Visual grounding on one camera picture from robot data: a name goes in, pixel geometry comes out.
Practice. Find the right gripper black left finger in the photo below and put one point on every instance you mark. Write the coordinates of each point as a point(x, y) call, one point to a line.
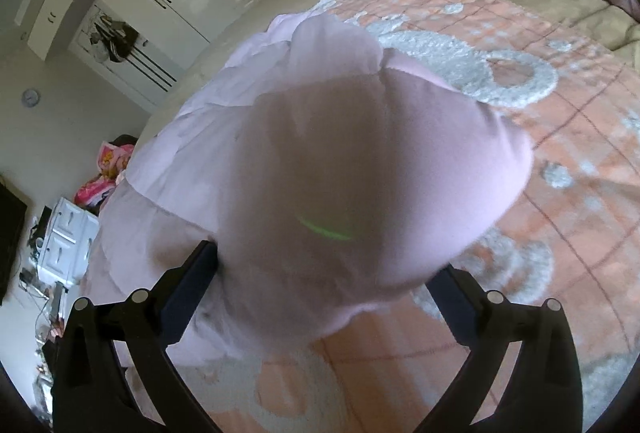
point(113, 373)

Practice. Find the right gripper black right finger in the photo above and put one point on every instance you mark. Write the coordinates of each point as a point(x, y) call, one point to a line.
point(544, 391)

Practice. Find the pink quilted coat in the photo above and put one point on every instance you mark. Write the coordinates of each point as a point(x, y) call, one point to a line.
point(334, 175)

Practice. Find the white bedroom door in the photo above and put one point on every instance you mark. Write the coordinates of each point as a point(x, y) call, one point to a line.
point(146, 78)

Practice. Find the white drawer chest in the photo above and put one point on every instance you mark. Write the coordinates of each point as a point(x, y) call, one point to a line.
point(67, 244)

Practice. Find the peach floral bed blanket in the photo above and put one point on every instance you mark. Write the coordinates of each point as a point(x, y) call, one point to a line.
point(574, 235)

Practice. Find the pink cartoon blanket pile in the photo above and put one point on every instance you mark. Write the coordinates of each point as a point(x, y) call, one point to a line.
point(112, 160)

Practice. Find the dark bags hanging on door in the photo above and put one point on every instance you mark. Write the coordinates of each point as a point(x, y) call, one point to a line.
point(112, 40)

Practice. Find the black wall television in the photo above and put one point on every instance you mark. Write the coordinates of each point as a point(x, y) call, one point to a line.
point(12, 221)

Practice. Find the round wall clock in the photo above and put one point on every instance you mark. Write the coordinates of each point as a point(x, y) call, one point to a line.
point(30, 98)

